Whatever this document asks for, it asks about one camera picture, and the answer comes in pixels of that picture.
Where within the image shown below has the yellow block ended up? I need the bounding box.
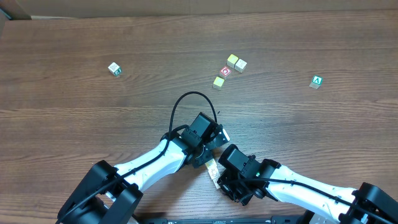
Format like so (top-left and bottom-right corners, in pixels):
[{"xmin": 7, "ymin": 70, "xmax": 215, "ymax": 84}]
[
  {"xmin": 208, "ymin": 167, "xmax": 220, "ymax": 180},
  {"xmin": 226, "ymin": 54, "xmax": 239, "ymax": 68},
  {"xmin": 213, "ymin": 77, "xmax": 224, "ymax": 90}
]

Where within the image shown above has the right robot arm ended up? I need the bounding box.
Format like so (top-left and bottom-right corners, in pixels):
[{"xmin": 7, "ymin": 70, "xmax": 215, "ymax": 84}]
[{"xmin": 217, "ymin": 144, "xmax": 397, "ymax": 223}]

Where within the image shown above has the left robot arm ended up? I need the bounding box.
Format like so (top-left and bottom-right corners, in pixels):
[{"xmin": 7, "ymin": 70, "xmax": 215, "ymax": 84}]
[{"xmin": 57, "ymin": 113, "xmax": 230, "ymax": 223}]

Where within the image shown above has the white block green edge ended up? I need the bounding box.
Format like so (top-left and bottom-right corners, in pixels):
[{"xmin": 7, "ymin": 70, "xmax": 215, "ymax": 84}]
[{"xmin": 213, "ymin": 179, "xmax": 220, "ymax": 189}]

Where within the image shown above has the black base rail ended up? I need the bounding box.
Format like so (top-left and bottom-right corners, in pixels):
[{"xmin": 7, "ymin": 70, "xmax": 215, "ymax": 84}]
[{"xmin": 136, "ymin": 215, "xmax": 312, "ymax": 224}]

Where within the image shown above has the white block far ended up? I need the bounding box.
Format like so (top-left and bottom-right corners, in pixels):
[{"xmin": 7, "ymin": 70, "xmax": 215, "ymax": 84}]
[{"xmin": 234, "ymin": 58, "xmax": 247, "ymax": 73}]

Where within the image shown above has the white patterned block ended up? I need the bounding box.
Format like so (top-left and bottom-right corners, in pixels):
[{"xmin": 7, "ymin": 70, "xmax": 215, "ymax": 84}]
[{"xmin": 205, "ymin": 159, "xmax": 217, "ymax": 170}]

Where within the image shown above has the white block green side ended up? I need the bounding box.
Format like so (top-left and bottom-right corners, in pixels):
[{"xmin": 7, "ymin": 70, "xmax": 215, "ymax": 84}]
[{"xmin": 108, "ymin": 62, "xmax": 122, "ymax": 77}]

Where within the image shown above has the green letter block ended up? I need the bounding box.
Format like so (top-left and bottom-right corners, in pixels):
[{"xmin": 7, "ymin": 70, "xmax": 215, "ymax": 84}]
[{"xmin": 309, "ymin": 75, "xmax": 323, "ymax": 89}]

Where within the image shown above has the red circle block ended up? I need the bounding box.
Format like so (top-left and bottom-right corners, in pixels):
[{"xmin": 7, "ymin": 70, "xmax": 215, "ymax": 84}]
[{"xmin": 219, "ymin": 66, "xmax": 231, "ymax": 80}]

